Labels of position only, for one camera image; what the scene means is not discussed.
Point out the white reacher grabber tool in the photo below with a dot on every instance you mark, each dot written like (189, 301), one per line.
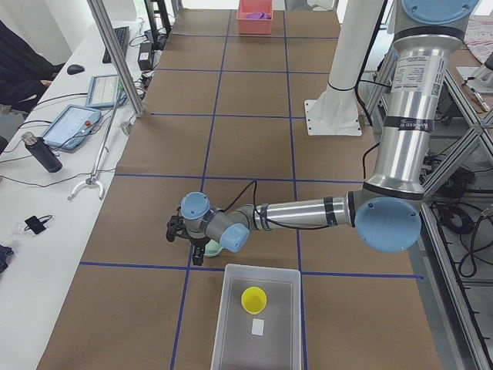
(93, 180)

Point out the yellow plastic cup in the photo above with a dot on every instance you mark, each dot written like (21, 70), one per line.
(254, 300)

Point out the blue teach pendant near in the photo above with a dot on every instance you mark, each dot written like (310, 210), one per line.
(71, 127)

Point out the pink plastic bin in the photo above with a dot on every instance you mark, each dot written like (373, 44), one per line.
(254, 27)

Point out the blue teach pendant far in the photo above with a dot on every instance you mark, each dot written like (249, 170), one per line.
(103, 91)

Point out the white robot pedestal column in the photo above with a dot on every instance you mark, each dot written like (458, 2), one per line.
(335, 112)

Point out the purple microfiber cloth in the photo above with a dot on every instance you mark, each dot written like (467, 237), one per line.
(258, 16)

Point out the clear plastic storage box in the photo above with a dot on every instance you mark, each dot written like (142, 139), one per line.
(280, 346)

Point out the black water bottle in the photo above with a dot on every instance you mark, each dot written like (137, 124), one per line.
(39, 149)

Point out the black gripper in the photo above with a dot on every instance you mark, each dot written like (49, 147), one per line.
(196, 242)

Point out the black power adapter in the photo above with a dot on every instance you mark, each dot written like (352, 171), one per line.
(145, 56)

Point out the black computer mouse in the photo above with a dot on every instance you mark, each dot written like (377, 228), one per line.
(75, 69)

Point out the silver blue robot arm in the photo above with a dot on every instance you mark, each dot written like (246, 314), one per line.
(385, 211)

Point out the small black device with cord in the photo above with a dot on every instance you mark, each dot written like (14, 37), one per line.
(37, 224)

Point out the aluminium frame post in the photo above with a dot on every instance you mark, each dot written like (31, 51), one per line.
(110, 41)

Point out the dark blue cloth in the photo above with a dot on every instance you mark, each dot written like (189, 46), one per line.
(5, 253)

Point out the mint green small plate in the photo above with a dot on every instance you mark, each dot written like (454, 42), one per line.
(212, 249)

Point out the white label in box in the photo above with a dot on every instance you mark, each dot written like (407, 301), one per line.
(257, 327)

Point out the person in black clothing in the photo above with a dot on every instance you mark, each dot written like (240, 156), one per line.
(25, 74)

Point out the blue teach pendant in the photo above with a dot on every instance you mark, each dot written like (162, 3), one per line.
(71, 127)
(103, 91)

